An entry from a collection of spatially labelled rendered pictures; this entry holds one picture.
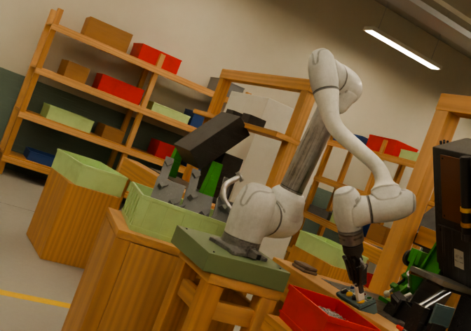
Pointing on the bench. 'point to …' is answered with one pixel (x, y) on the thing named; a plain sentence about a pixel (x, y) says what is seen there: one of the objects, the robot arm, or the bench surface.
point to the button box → (369, 306)
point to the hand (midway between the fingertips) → (359, 292)
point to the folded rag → (305, 267)
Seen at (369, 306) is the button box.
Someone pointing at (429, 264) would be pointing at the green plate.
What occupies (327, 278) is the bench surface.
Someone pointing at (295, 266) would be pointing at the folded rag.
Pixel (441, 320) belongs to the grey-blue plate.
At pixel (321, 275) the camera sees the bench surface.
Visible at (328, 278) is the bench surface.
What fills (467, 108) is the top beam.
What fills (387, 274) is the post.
